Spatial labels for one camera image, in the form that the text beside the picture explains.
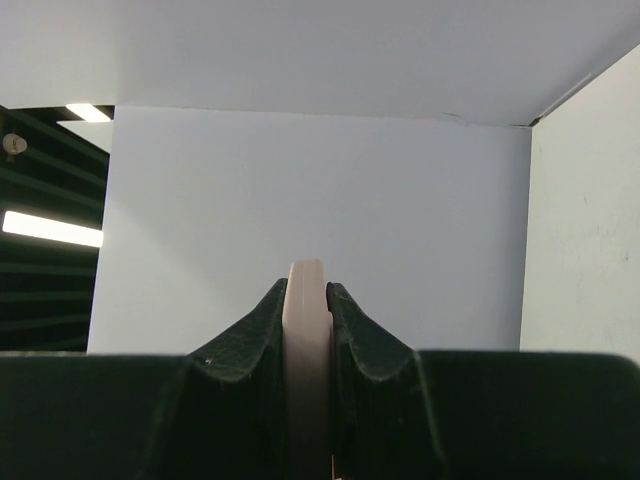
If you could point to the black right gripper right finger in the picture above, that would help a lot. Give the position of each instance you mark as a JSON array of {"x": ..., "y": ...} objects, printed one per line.
[{"x": 402, "y": 413}]

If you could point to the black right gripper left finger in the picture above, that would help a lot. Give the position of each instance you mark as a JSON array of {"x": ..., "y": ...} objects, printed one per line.
[{"x": 216, "y": 413}]

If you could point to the pink phone case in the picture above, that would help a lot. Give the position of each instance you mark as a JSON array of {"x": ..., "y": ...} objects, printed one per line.
[{"x": 307, "y": 349}]

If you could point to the ceiling light strip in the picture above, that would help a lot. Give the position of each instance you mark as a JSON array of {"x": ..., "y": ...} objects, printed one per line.
[
  {"x": 43, "y": 228},
  {"x": 88, "y": 112}
]

